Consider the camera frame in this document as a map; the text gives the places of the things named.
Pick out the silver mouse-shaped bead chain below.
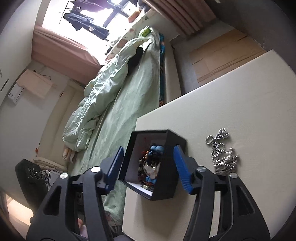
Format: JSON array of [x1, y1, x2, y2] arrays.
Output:
[[205, 127, 240, 176]]

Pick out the brown wooden bead bracelet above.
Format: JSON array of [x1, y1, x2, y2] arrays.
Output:
[[137, 150, 153, 188]]

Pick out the dark jewelry box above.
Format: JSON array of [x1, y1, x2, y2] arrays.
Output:
[[118, 130, 187, 201]]

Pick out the blue bead bracelet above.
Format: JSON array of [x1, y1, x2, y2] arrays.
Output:
[[144, 144, 165, 189]]

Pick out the beige padded headboard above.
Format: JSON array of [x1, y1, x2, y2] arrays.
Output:
[[33, 81, 84, 172]]

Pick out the white square table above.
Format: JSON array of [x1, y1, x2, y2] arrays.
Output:
[[121, 49, 296, 240]]

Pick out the light green rumpled duvet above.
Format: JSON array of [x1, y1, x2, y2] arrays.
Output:
[[62, 37, 151, 152]]

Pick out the cloth-covered air conditioner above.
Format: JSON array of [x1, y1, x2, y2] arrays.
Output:
[[8, 69, 54, 104]]

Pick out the pink left curtain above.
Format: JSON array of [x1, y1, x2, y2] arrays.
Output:
[[32, 26, 102, 85]]

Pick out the pink curtain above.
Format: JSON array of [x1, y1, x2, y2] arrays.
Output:
[[32, 26, 102, 85], [145, 0, 216, 37]]

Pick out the green blanket bed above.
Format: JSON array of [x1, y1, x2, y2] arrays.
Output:
[[67, 27, 182, 225]]

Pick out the cardboard sheet on floor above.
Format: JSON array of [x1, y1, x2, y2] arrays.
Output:
[[189, 29, 266, 86]]

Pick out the black item on bed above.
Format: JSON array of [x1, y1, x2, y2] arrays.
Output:
[[127, 47, 144, 75]]

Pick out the hanging dark clothes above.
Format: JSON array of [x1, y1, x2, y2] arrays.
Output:
[[63, 1, 117, 40]]

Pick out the cartoon print cushion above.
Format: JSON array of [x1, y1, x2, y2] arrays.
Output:
[[105, 9, 158, 61]]

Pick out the pink right curtain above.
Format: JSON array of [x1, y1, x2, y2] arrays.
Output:
[[145, 0, 216, 37]]

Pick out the bright window with frame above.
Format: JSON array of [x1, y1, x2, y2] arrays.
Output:
[[41, 1, 138, 63]]

